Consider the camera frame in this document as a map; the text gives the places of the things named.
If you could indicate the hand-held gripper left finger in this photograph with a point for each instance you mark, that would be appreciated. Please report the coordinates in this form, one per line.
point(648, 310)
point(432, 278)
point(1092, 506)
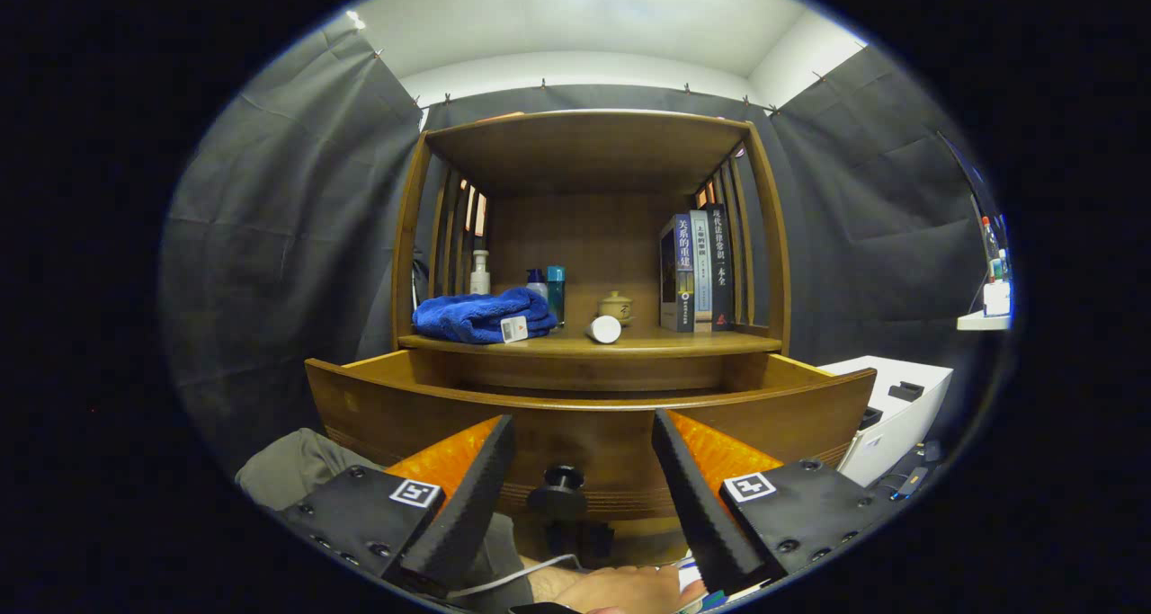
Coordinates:
point(472, 506)

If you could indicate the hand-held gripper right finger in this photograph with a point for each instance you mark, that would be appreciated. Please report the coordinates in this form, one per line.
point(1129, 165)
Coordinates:
point(697, 506)

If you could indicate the wooden drawer with black knob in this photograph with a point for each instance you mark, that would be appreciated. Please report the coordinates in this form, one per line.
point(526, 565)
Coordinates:
point(584, 434)

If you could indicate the white tube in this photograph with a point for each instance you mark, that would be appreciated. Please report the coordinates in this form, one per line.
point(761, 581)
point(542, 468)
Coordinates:
point(604, 330)

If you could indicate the wooden cabinet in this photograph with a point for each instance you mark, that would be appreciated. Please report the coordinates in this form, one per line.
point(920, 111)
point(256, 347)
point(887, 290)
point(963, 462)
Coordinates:
point(584, 146)

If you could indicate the blue towel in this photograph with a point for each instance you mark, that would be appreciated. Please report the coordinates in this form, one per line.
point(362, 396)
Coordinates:
point(468, 317)

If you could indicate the beige lidded teacup with saucer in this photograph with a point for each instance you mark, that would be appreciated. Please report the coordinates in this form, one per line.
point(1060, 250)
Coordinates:
point(616, 308)

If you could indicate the white side table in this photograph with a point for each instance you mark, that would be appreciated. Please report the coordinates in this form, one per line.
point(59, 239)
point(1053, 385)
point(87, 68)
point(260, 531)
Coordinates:
point(899, 416)

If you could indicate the white pump bottle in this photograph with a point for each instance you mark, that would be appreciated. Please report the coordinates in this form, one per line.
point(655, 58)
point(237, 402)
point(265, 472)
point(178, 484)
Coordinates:
point(480, 277)

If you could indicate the dark blue book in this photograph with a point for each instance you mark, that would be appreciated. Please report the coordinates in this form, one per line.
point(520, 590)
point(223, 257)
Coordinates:
point(674, 277)

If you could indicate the teal bottle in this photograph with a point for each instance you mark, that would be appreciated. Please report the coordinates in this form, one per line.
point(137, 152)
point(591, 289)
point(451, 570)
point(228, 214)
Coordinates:
point(557, 290)

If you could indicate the white bottle with blue cap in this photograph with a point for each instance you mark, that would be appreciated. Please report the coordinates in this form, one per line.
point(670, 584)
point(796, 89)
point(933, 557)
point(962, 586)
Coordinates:
point(537, 283)

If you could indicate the light grey book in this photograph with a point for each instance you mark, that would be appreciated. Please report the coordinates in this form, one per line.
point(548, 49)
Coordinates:
point(701, 272)

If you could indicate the black book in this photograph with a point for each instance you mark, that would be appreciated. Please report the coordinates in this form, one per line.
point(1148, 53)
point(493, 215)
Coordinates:
point(720, 268)

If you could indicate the clear bottle with red cap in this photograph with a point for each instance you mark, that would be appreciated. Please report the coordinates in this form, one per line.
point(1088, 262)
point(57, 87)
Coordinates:
point(990, 250)

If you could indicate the small ceiling light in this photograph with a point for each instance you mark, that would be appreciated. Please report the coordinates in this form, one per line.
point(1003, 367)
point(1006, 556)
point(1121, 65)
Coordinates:
point(357, 19)

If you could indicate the white wall shelf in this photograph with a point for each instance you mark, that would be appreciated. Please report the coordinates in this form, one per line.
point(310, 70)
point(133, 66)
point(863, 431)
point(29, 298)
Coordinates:
point(980, 321)

